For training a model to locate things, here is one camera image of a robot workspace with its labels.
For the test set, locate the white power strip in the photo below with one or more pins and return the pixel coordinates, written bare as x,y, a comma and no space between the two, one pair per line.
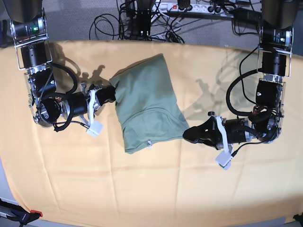
194,10

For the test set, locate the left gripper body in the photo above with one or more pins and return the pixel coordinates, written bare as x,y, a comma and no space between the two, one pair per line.
239,130

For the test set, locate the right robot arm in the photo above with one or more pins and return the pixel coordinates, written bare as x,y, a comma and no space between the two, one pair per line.
28,25

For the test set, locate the black power adapter brick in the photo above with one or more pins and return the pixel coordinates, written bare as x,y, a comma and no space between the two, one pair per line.
247,16

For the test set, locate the orange black clamp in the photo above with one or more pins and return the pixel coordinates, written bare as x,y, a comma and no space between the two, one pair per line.
16,213

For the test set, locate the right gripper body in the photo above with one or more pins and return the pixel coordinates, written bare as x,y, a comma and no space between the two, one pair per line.
80,102

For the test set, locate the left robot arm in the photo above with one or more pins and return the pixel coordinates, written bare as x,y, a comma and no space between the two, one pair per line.
274,25

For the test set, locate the black camera stand post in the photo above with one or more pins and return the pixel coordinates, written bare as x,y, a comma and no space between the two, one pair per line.
139,13

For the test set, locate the yellow table cloth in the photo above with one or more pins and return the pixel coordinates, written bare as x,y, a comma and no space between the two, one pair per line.
77,179

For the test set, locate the black clamp right corner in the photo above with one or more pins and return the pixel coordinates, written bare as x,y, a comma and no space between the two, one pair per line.
298,218

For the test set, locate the green T-shirt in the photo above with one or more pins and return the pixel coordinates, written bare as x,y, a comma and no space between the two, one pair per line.
146,105

